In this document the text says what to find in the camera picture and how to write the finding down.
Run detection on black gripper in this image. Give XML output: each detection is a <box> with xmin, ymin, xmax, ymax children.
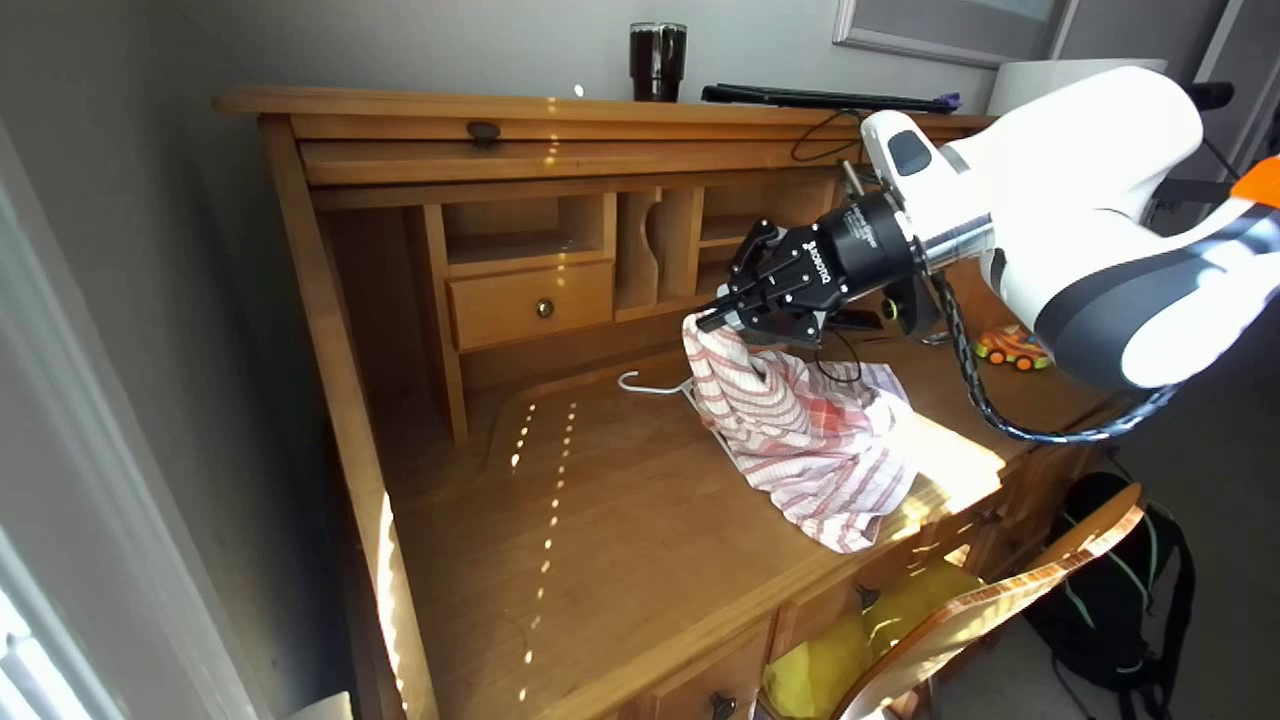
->
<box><xmin>690</xmin><ymin>197</ymin><xmax>926</xmax><ymax>351</ymax></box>

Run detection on white and red striped towel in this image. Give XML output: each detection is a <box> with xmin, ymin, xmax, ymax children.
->
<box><xmin>676</xmin><ymin>311</ymin><xmax>1010</xmax><ymax>557</ymax></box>

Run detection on white plastic clothes hanger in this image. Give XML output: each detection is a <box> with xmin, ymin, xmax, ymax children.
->
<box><xmin>610</xmin><ymin>366</ymin><xmax>694</xmax><ymax>405</ymax></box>

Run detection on black keyboard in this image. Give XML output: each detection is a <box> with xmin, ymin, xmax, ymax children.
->
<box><xmin>698</xmin><ymin>79</ymin><xmax>966</xmax><ymax>120</ymax></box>

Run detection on small wooden desk drawer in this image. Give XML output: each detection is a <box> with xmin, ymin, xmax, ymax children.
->
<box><xmin>442</xmin><ymin>255</ymin><xmax>618</xmax><ymax>351</ymax></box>

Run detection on small orange toy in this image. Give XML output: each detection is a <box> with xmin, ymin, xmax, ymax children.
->
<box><xmin>971</xmin><ymin>319</ymin><xmax>1056</xmax><ymax>374</ymax></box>

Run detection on black mug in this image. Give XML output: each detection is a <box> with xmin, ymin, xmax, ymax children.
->
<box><xmin>628</xmin><ymin>18</ymin><xmax>690</xmax><ymax>109</ymax></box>

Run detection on wooden roll-top desk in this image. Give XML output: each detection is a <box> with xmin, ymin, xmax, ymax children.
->
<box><xmin>212</xmin><ymin>83</ymin><xmax>1151</xmax><ymax>720</ymax></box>

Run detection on grey framed panel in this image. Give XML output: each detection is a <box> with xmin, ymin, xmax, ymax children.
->
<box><xmin>831</xmin><ymin>0</ymin><xmax>1076</xmax><ymax>71</ymax></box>

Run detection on yellow cushion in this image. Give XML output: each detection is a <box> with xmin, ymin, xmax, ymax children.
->
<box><xmin>759</xmin><ymin>557</ymin><xmax>993</xmax><ymax>720</ymax></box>

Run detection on wooden slatted chair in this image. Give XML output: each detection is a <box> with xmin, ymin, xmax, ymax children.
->
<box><xmin>837</xmin><ymin>478</ymin><xmax>1151</xmax><ymax>720</ymax></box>

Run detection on black backpack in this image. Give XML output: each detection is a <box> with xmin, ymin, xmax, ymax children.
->
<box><xmin>1025</xmin><ymin>473</ymin><xmax>1197</xmax><ymax>720</ymax></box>

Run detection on black corrugated cable conduit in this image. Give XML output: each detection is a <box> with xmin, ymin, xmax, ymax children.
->
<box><xmin>932</xmin><ymin>270</ymin><xmax>1183</xmax><ymax>450</ymax></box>

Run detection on white window frame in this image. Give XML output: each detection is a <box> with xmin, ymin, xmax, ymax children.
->
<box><xmin>0</xmin><ymin>125</ymin><xmax>264</xmax><ymax>720</ymax></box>

